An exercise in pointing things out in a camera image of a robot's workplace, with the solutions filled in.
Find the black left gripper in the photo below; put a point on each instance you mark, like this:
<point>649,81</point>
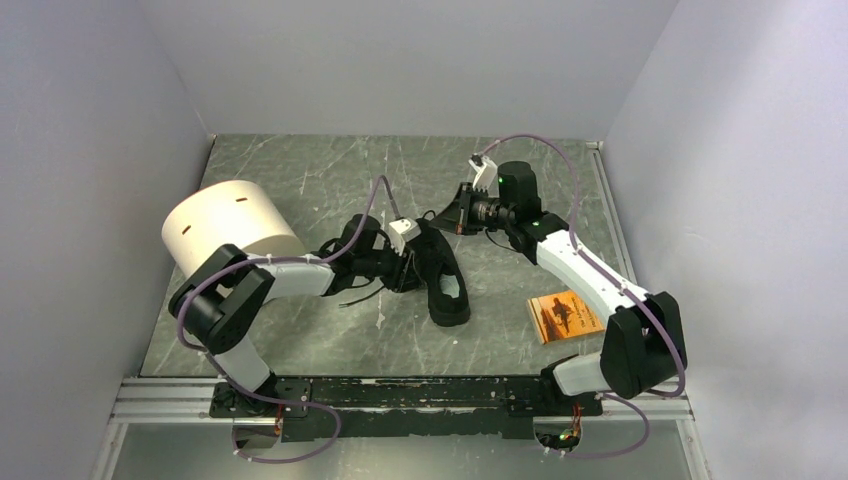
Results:
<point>410,281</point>

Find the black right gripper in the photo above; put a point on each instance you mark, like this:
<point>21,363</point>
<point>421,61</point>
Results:
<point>456,217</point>

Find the black shoe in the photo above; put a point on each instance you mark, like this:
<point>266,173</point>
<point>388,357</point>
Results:
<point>435,264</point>

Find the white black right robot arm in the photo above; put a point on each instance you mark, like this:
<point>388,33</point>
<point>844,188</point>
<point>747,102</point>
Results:
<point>643,343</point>

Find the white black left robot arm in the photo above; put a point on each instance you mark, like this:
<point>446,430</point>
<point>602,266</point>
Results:
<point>221,299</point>

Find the orange book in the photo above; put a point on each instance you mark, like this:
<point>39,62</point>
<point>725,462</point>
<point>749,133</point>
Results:
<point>562,316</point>

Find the white cylindrical container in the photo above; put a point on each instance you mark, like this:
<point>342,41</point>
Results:
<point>234,212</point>

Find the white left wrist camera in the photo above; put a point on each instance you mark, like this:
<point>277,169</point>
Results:
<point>400,232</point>

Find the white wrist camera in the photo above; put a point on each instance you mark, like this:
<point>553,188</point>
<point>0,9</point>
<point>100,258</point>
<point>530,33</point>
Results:
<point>400,232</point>
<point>485,172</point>

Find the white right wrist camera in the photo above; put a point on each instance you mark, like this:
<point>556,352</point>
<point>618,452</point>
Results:
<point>485,172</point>

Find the aluminium frame rail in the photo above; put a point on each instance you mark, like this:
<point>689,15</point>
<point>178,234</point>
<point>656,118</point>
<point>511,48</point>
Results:
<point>186,401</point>

